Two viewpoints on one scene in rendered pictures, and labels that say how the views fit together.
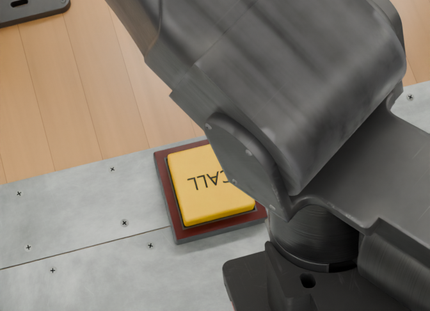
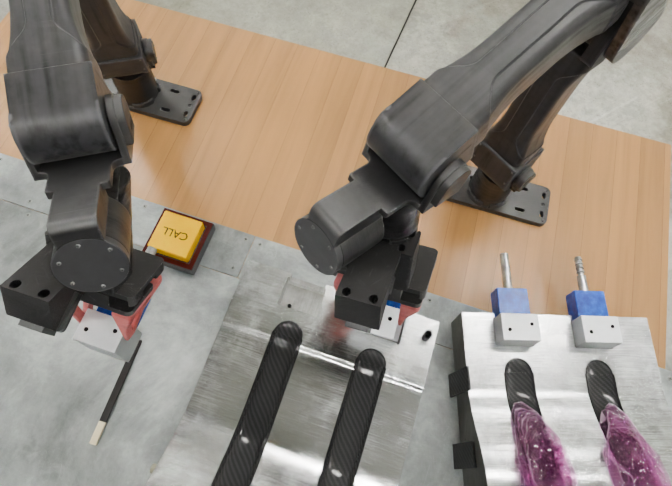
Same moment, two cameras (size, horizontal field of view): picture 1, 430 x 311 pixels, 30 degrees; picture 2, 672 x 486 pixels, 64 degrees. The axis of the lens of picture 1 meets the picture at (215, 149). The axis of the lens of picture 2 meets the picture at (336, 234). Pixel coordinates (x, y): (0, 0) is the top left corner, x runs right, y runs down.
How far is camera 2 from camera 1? 37 cm
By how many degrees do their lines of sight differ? 14
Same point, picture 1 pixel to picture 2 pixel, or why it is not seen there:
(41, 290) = not seen: hidden behind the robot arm
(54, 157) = not seen: hidden behind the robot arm
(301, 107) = (33, 116)
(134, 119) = (174, 191)
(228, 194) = (176, 245)
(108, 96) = (171, 173)
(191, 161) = (172, 219)
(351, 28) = (80, 100)
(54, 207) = not seen: hidden behind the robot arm
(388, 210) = (58, 191)
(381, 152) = (87, 173)
